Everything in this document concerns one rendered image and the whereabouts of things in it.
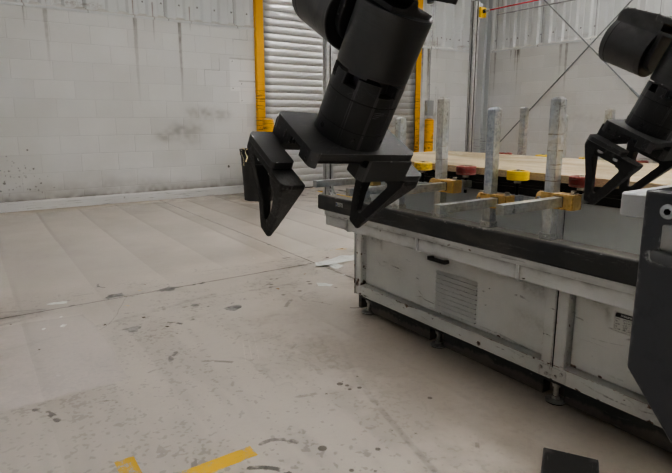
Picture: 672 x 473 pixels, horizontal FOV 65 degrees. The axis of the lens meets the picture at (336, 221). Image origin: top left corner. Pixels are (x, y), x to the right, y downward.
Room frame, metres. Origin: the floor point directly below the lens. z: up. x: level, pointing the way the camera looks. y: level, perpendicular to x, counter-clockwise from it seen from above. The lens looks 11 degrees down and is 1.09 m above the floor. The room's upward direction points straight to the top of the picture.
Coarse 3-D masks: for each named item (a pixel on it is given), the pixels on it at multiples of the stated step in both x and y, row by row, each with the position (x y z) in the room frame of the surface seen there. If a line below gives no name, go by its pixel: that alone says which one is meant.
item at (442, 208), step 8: (472, 200) 1.82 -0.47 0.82; (480, 200) 1.82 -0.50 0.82; (488, 200) 1.84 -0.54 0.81; (496, 200) 1.87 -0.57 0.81; (520, 200) 1.94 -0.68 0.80; (440, 208) 1.71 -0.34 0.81; (448, 208) 1.73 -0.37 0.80; (456, 208) 1.75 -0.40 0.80; (464, 208) 1.78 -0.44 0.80; (472, 208) 1.80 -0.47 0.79; (480, 208) 1.82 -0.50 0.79
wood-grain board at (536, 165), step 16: (416, 160) 2.55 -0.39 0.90; (432, 160) 2.55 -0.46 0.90; (448, 160) 2.55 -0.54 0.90; (464, 160) 2.55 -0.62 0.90; (480, 160) 2.55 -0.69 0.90; (512, 160) 2.55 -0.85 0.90; (528, 160) 2.55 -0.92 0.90; (544, 160) 2.55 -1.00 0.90; (576, 160) 2.55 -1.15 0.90; (544, 176) 1.91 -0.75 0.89; (608, 176) 1.81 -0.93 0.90; (640, 176) 1.81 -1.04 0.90
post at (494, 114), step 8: (488, 112) 1.93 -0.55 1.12; (496, 112) 1.91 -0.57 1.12; (488, 120) 1.93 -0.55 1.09; (496, 120) 1.91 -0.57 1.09; (488, 128) 1.93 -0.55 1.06; (496, 128) 1.91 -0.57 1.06; (488, 136) 1.93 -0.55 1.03; (496, 136) 1.92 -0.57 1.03; (488, 144) 1.93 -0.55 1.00; (496, 144) 1.92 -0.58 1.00; (488, 152) 1.93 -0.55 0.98; (496, 152) 1.92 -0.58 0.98; (488, 160) 1.92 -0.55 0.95; (496, 160) 1.92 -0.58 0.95; (488, 168) 1.92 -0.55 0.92; (496, 168) 1.92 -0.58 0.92; (488, 176) 1.92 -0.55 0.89; (496, 176) 1.92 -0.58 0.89; (488, 184) 1.92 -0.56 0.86; (496, 184) 1.92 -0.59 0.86; (488, 192) 1.92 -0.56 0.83; (496, 192) 1.93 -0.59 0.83; (488, 208) 1.91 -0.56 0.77; (488, 216) 1.91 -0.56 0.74
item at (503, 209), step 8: (528, 200) 1.60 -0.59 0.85; (536, 200) 1.60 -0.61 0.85; (544, 200) 1.61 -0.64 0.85; (552, 200) 1.64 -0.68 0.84; (560, 200) 1.66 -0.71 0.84; (584, 200) 1.74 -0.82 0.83; (496, 208) 1.53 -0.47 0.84; (504, 208) 1.51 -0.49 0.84; (512, 208) 1.53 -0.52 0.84; (520, 208) 1.55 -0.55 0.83; (528, 208) 1.57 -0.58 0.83; (536, 208) 1.59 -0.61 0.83; (544, 208) 1.62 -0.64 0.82
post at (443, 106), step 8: (440, 104) 2.13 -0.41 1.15; (448, 104) 2.13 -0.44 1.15; (440, 112) 2.13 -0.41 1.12; (448, 112) 2.13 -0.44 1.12; (440, 120) 2.13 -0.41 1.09; (448, 120) 2.13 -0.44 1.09; (440, 128) 2.12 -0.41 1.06; (448, 128) 2.13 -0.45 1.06; (440, 136) 2.12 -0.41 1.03; (448, 136) 2.13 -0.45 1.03; (440, 144) 2.12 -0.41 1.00; (440, 152) 2.12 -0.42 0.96; (440, 160) 2.12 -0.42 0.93; (440, 168) 2.12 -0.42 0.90; (440, 176) 2.12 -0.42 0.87; (440, 192) 2.11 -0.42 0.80; (440, 200) 2.11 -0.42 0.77
